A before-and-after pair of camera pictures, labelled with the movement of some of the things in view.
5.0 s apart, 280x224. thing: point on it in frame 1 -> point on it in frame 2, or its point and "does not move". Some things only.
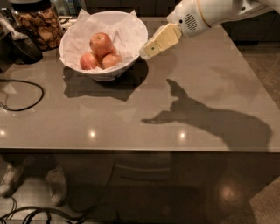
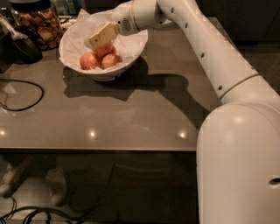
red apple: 110,60 does not move
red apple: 101,45 does not move
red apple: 88,61 does not move
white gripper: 186,17 -> 123,21
